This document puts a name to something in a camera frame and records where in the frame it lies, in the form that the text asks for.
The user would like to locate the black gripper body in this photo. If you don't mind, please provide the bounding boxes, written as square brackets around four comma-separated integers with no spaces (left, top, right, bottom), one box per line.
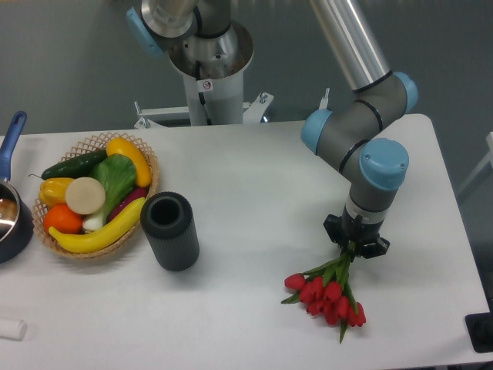
[340,211,383,247]

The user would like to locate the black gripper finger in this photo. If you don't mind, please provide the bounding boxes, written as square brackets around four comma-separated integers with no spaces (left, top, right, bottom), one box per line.
[356,237,391,257]
[323,214,347,251]

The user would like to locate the red tulip bouquet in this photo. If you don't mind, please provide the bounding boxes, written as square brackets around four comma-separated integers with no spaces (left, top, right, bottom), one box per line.
[281,242,367,342]

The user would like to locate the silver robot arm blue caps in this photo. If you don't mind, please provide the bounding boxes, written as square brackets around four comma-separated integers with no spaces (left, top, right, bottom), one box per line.
[126,1,418,258]

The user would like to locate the black device at edge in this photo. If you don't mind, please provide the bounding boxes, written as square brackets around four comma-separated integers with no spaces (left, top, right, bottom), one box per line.
[464,312,492,353]

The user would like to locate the dark grey ribbed vase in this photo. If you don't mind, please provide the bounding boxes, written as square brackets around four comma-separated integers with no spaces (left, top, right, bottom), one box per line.
[140,191,200,271]

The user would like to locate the purple eggplant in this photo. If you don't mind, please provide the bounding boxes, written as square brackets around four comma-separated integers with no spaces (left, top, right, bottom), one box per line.
[107,187,148,222]

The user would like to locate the green bok choy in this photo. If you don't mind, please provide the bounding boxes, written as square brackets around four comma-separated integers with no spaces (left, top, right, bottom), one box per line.
[82,154,136,233]

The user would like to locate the yellow squash at top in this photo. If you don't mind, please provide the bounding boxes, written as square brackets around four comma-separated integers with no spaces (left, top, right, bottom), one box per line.
[106,137,152,187]

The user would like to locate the beige round disc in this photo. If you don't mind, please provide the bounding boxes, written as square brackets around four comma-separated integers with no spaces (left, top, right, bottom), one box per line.
[65,177,106,215]

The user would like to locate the green cucumber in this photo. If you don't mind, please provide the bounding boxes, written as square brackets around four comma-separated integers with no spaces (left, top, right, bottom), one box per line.
[29,150,107,180]

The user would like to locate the long yellow squash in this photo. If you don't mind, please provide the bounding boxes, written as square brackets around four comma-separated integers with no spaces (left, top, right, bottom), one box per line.
[49,197,146,254]

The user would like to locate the orange fruit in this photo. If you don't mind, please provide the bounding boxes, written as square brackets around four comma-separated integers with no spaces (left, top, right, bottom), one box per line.
[43,204,82,234]

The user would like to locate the yellow bell pepper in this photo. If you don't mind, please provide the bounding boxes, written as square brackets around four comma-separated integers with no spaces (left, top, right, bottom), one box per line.
[39,177,74,207]

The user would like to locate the dark blue saucepan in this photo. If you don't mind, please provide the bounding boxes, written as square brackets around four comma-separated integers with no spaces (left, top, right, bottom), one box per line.
[0,111,35,264]

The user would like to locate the white cylinder object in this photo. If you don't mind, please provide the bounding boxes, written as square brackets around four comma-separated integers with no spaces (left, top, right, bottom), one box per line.
[0,317,28,341]

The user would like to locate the white furniture frame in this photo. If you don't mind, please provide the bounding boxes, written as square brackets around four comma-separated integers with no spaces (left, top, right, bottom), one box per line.
[459,132,492,197]

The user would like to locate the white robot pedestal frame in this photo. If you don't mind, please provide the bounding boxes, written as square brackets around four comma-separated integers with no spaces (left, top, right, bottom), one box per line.
[134,69,274,129]

